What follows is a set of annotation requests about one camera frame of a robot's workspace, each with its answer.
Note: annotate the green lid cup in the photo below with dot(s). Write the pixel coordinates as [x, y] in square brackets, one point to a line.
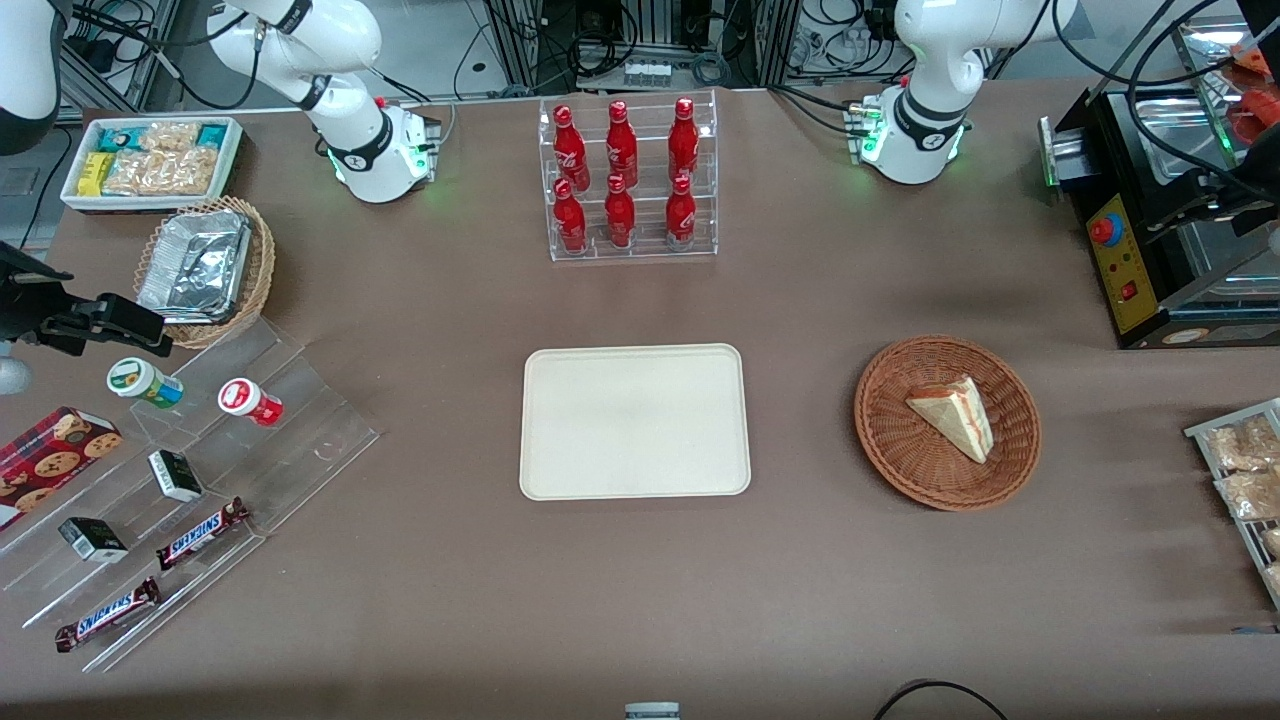
[140, 380]

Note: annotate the snickers bar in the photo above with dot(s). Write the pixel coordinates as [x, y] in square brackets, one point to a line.
[200, 533]
[108, 614]

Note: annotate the red lid cup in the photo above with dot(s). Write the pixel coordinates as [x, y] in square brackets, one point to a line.
[248, 400]

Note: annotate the black hot food display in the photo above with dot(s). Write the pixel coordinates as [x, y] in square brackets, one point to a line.
[1135, 290]

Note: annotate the steel food pan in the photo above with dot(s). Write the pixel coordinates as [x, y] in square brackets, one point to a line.
[1165, 130]

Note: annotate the cream rectangular tray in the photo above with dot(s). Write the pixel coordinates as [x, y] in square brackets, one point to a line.
[635, 422]

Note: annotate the white plastic snack bin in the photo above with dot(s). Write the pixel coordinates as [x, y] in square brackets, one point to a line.
[75, 200]

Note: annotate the red cola bottle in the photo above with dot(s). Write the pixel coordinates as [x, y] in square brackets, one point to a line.
[620, 215]
[570, 220]
[570, 145]
[681, 215]
[683, 140]
[621, 145]

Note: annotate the clear acrylic stepped stand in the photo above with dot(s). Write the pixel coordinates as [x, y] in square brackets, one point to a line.
[300, 400]

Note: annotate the red cookie box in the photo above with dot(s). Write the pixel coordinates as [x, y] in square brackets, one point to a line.
[50, 465]

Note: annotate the white power strip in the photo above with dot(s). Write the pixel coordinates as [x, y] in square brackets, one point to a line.
[646, 73]

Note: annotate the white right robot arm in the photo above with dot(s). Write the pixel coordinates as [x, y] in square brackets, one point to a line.
[368, 150]

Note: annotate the light wicker basket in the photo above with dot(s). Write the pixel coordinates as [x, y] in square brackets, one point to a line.
[262, 260]

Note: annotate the teal snack package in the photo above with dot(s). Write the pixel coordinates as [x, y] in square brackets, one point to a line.
[118, 138]
[212, 135]

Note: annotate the clear bag of snacks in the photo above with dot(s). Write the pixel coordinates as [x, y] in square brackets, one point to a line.
[1273, 545]
[1245, 445]
[1250, 495]

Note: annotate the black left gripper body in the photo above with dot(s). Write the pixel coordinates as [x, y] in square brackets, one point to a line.
[1250, 163]

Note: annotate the triangular sandwich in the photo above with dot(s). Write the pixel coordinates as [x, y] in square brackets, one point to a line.
[955, 415]

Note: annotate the red emergency button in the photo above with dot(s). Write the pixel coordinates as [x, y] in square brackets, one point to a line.
[1105, 230]

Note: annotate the clear acrylic bottle rack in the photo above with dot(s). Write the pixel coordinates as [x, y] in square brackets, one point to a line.
[640, 255]

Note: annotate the small black green box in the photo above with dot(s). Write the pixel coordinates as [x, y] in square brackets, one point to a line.
[175, 475]
[92, 540]

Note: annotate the yellow snack package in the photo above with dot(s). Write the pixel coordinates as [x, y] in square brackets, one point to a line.
[95, 175]

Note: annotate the round brown wicker basket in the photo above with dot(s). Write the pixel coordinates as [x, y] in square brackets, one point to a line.
[900, 460]

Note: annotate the aluminium foil tray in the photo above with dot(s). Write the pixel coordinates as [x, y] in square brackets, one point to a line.
[195, 265]

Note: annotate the small grey device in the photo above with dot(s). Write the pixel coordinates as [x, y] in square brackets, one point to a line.
[652, 712]

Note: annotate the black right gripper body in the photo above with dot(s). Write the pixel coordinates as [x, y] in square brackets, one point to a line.
[22, 300]

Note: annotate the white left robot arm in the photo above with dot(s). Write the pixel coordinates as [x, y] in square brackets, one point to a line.
[915, 120]

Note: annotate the clear bag of crackers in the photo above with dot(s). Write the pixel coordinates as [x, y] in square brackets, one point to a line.
[170, 135]
[160, 172]

